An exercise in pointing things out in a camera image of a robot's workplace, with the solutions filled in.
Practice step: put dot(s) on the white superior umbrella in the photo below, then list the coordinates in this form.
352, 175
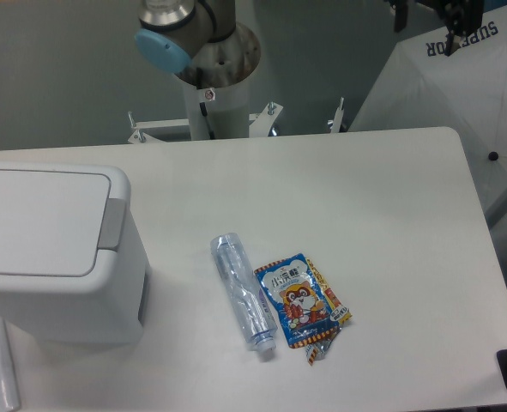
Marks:
420, 87

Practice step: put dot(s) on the white plastic trash can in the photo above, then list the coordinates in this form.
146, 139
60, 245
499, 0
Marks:
105, 306

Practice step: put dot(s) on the blue snack wrapper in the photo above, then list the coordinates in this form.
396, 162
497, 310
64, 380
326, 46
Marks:
310, 314

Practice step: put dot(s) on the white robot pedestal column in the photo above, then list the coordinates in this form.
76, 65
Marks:
219, 98

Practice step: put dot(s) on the white metal base frame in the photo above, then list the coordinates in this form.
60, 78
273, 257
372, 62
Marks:
208, 125

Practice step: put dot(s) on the crushed clear plastic bottle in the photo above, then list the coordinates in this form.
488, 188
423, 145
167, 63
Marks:
245, 294

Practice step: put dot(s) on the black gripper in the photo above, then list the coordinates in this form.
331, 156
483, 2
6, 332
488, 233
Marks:
459, 16

